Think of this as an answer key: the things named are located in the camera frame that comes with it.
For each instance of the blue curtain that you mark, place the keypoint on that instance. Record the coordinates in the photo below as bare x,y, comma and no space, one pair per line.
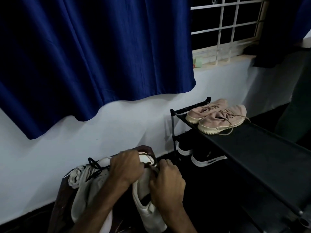
85,50
284,29

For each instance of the person's left hand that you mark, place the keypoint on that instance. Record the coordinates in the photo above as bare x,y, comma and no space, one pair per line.
126,169

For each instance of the black shoelace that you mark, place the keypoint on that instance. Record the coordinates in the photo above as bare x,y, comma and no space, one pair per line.
96,166

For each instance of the person's left forearm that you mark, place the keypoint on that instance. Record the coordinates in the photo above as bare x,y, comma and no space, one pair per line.
97,211

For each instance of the pink sneaker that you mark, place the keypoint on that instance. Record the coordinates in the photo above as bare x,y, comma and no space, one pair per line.
216,123
196,115

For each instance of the person's right forearm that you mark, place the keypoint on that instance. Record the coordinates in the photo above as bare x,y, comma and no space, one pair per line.
179,224

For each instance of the white shoelace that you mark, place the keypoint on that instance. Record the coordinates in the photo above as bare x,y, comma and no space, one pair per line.
75,175

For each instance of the person's right hand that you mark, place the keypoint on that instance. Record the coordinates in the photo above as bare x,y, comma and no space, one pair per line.
167,186

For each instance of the white window grille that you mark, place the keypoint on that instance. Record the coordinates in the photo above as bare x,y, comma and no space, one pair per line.
228,29

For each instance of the dark brown plastic stool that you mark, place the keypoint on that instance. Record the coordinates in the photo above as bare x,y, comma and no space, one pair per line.
60,203

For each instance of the small green block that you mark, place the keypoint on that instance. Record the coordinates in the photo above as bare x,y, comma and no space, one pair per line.
199,62

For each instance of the black sneaker white sole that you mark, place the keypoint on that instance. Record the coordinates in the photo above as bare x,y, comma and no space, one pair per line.
204,162
184,151

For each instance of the black shoe rack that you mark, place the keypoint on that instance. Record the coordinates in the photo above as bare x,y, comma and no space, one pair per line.
262,155

